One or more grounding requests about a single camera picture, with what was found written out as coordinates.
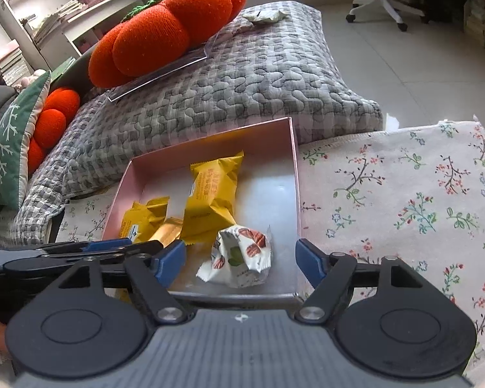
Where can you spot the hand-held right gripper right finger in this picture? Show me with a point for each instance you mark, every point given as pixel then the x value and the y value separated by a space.
pixel 307 260

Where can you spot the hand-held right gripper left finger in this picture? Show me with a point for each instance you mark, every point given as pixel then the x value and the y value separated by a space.
pixel 171 260

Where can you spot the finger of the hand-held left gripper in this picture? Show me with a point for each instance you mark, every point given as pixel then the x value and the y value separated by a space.
pixel 32 264
pixel 105 245

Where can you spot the gold snack packet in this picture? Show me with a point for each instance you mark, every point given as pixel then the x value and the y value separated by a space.
pixel 167 230

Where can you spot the yellow snack packet blue label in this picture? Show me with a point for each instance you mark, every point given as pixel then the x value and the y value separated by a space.
pixel 141 220

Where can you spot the white nut-print snack packet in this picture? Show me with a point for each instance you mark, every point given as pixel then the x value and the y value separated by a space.
pixel 234 262

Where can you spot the large yellow snack packet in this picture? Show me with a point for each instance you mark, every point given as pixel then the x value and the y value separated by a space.
pixel 210 198

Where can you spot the pink cardboard box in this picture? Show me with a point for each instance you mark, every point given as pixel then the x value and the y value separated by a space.
pixel 266 194

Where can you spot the green pillow white branch print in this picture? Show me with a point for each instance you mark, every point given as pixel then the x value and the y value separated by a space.
pixel 8 149

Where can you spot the floral tablecloth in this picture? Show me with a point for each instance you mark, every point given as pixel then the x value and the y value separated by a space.
pixel 408 190

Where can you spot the small orange pumpkin cushion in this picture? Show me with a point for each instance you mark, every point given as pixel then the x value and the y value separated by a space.
pixel 52 121

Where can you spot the large orange pumpkin cushion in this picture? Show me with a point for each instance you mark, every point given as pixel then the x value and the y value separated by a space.
pixel 165 28

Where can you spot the white green packet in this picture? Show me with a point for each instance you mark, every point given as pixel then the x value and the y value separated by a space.
pixel 264 16

